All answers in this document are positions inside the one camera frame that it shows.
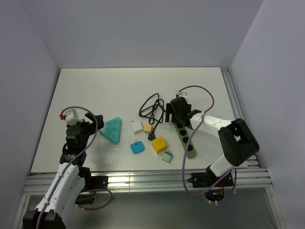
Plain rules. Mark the blue plug adapter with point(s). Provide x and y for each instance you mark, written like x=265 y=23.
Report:
x=137 y=147

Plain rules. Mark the white charger plug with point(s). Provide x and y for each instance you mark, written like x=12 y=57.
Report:
x=136 y=127

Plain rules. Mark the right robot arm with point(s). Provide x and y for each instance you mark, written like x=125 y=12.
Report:
x=237 y=141

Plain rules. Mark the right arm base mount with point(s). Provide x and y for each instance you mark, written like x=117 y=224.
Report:
x=219 y=188

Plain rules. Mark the yellow cube socket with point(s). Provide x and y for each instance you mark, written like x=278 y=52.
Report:
x=159 y=145

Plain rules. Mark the light green plug adapter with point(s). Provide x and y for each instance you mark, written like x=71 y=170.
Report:
x=167 y=156

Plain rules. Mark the green power strip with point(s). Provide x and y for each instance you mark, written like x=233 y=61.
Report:
x=184 y=138

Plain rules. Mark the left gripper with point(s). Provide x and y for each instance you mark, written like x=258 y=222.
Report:
x=92 y=127

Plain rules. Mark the aluminium rail frame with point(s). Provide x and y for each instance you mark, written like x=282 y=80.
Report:
x=146 y=177

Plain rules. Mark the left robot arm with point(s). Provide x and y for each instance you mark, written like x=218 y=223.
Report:
x=71 y=178

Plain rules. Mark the teal triangular power strip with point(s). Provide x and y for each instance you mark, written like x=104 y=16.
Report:
x=111 y=130

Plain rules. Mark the small orange plug adapter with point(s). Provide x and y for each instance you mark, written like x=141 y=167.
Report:
x=148 y=128

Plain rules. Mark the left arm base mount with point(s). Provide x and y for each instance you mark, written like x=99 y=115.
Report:
x=87 y=197

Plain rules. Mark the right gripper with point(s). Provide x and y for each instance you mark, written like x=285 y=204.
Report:
x=169 y=109

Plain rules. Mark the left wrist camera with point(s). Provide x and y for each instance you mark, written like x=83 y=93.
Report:
x=70 y=117

